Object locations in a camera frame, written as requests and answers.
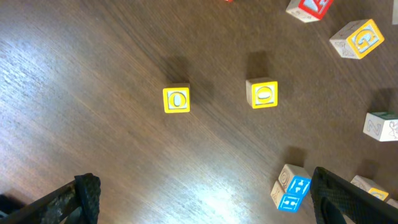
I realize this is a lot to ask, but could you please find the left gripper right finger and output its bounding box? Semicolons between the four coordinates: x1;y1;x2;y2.
310;167;397;224

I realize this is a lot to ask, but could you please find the yellow C block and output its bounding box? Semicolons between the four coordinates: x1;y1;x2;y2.
350;175;389;201

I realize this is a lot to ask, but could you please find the yellow O block middle left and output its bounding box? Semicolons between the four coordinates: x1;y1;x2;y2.
246;77;279;109

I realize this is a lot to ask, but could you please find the yellow O block lower left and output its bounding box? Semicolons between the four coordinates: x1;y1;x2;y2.
162;83;190;114

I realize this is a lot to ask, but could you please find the blue H block lower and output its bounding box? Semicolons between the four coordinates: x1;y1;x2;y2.
271;180;303;213

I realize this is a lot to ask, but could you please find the red Y block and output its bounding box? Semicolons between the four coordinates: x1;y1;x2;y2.
285;0;333;23

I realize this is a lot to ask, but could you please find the blue h block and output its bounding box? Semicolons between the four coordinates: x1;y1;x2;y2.
278;164;312;197
271;180;303;213

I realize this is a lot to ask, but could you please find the green Z block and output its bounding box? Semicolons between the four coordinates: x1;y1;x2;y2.
363;112;397;142

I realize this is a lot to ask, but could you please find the yellow G block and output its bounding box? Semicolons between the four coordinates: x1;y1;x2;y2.
330;19;385;60

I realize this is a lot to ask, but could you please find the yellow o block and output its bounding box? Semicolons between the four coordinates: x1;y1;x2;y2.
162;83;190;114
246;77;279;109

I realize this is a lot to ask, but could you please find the blue H block upper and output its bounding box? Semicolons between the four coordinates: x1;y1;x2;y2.
278;164;312;197

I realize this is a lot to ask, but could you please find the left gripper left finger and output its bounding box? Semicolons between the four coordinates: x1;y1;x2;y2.
1;173;101;224

